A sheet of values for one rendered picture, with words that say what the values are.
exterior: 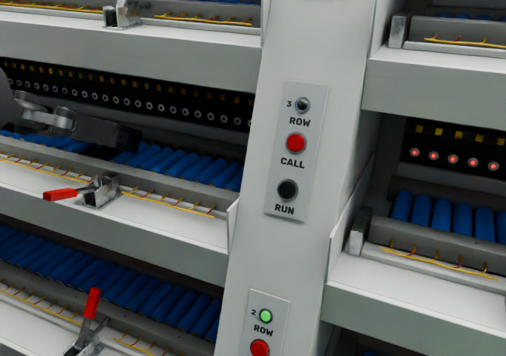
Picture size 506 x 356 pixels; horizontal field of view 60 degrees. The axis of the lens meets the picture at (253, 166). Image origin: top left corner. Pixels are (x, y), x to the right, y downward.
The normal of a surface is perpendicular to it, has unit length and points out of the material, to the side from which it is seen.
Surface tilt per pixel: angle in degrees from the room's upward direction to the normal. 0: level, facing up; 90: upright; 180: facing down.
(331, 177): 90
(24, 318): 21
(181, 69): 112
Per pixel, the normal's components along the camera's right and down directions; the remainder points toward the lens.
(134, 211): 0.01, -0.89
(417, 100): -0.41, 0.41
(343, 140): -0.38, 0.06
